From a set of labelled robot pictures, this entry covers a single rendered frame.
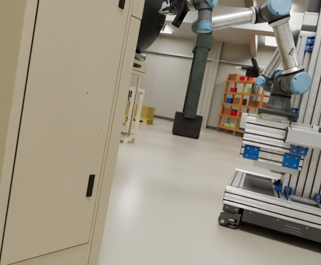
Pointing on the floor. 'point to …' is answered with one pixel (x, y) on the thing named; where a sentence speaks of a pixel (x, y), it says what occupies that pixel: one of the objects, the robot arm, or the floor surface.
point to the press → (194, 90)
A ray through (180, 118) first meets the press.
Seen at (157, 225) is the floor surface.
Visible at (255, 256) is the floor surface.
